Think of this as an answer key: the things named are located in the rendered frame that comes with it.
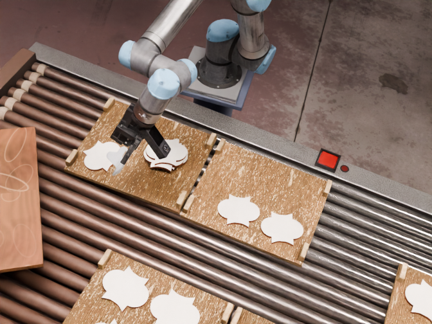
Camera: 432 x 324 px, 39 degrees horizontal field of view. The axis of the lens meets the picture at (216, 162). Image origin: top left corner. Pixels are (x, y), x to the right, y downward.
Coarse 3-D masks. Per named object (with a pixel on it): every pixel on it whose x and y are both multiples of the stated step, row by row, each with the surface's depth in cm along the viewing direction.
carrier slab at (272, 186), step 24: (216, 168) 204; (240, 168) 205; (264, 168) 206; (288, 168) 207; (216, 192) 198; (240, 192) 199; (264, 192) 200; (288, 192) 201; (312, 192) 202; (192, 216) 191; (216, 216) 192; (264, 216) 194; (312, 216) 196; (240, 240) 188; (264, 240) 189
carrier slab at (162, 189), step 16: (112, 112) 214; (96, 128) 209; (112, 128) 210; (160, 128) 212; (176, 128) 213; (192, 128) 214; (80, 144) 204; (144, 144) 207; (192, 144) 209; (80, 160) 200; (128, 160) 202; (144, 160) 203; (192, 160) 205; (80, 176) 197; (96, 176) 197; (112, 176) 197; (128, 176) 198; (144, 176) 199; (160, 176) 199; (176, 176) 200; (192, 176) 201; (128, 192) 194; (144, 192) 195; (160, 192) 195; (176, 192) 196; (176, 208) 192
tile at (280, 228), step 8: (272, 216) 193; (280, 216) 194; (288, 216) 194; (264, 224) 191; (272, 224) 191; (280, 224) 192; (288, 224) 192; (296, 224) 192; (264, 232) 189; (272, 232) 190; (280, 232) 190; (288, 232) 190; (296, 232) 191; (272, 240) 188; (280, 240) 188; (288, 240) 188
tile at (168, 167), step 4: (144, 152) 201; (144, 156) 200; (148, 160) 199; (152, 160) 199; (152, 164) 198; (160, 164) 199; (164, 164) 199; (176, 164) 199; (180, 164) 200; (164, 168) 199; (168, 168) 198
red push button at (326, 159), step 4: (324, 152) 214; (320, 156) 213; (324, 156) 213; (328, 156) 214; (332, 156) 214; (336, 156) 214; (320, 160) 212; (324, 160) 212; (328, 160) 212; (332, 160) 213; (336, 160) 213; (324, 164) 211; (328, 164) 211; (332, 164) 212
